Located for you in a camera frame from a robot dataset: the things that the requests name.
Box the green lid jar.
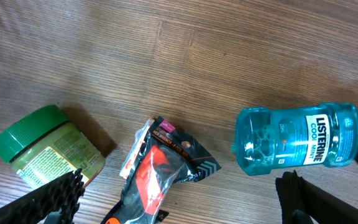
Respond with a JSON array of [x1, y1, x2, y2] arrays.
[[0, 105, 105, 189]]

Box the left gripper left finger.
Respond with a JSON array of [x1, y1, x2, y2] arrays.
[[0, 169, 85, 224]]

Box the hex wrench set packet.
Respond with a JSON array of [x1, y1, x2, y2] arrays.
[[103, 116, 221, 224]]

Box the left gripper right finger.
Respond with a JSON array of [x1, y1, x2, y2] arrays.
[[275, 171, 358, 224]]

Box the blue mouthwash bottle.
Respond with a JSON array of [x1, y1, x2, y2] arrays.
[[234, 103, 358, 175]]

